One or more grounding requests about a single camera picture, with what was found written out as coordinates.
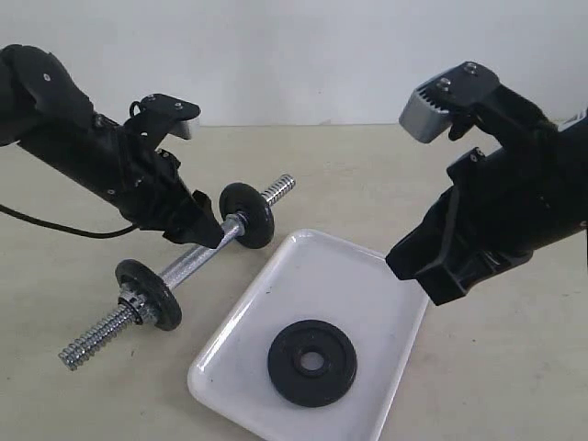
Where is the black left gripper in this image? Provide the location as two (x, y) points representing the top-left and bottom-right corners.
(108, 117), (221, 246)

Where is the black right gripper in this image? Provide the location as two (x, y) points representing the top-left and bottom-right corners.
(385, 149), (551, 306)

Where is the chrome threaded dumbbell bar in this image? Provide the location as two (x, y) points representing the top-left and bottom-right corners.
(59, 174), (296, 371)

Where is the black weight plate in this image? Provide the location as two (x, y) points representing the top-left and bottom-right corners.
(115, 259), (182, 332)
(266, 320), (357, 408)
(219, 182), (275, 249)

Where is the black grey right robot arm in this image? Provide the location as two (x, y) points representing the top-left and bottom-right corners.
(385, 85), (587, 305)

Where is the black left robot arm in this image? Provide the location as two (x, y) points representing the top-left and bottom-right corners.
(1, 44), (224, 248)

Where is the white rectangular plastic tray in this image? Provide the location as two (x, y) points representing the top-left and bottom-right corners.
(187, 230), (428, 440)

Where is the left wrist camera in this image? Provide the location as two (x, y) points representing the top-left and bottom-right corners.
(124, 94), (201, 151)

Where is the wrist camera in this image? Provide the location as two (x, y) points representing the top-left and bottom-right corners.
(399, 62), (501, 143)
(124, 94), (201, 151)

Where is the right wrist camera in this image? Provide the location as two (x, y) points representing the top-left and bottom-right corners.
(399, 62), (501, 143)

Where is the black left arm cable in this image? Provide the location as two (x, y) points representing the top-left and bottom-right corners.
(0, 204), (139, 240)

